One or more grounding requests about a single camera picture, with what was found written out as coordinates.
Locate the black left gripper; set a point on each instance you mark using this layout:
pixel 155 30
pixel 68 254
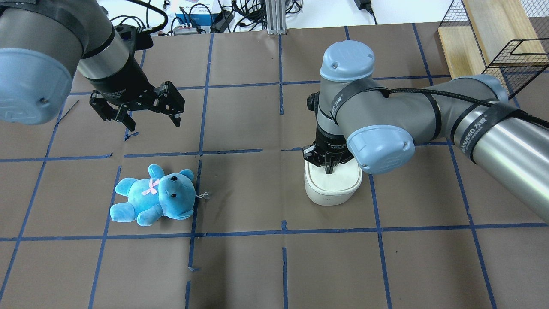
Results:
pixel 121 82

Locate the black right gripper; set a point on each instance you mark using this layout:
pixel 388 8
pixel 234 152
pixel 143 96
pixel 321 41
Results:
pixel 329 141

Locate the white trash can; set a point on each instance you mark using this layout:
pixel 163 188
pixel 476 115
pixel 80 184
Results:
pixel 335 188

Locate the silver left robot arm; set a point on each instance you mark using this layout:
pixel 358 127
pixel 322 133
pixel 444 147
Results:
pixel 45 42

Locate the blue plush teddy bear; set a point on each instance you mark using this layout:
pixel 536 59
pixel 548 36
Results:
pixel 171 195

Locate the white blue box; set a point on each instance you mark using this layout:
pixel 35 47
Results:
pixel 199 12

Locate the wooden board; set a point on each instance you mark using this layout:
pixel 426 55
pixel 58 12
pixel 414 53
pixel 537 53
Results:
pixel 480 36

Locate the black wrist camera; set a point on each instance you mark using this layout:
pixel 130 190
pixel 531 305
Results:
pixel 134 38

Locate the aluminium frame post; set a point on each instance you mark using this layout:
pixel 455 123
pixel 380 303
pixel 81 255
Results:
pixel 276 17

